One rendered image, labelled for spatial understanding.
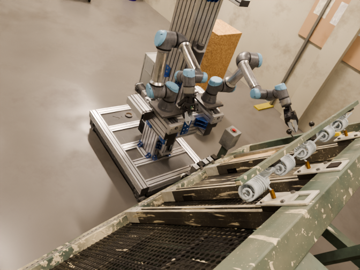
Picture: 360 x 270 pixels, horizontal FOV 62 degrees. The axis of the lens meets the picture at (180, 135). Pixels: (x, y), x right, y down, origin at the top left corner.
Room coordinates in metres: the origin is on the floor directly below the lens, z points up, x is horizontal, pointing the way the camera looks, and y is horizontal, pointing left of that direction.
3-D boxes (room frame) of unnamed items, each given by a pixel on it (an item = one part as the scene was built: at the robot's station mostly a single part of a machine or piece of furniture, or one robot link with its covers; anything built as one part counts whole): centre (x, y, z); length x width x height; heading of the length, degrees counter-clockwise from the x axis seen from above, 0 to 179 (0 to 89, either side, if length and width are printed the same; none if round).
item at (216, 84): (2.51, -0.15, 1.20); 0.13 x 0.12 x 0.14; 121
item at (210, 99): (2.50, -0.14, 1.09); 0.15 x 0.15 x 0.10
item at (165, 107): (2.14, 0.19, 1.09); 0.15 x 0.15 x 0.10
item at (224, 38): (4.01, 0.00, 0.63); 0.50 x 0.42 x 1.25; 144
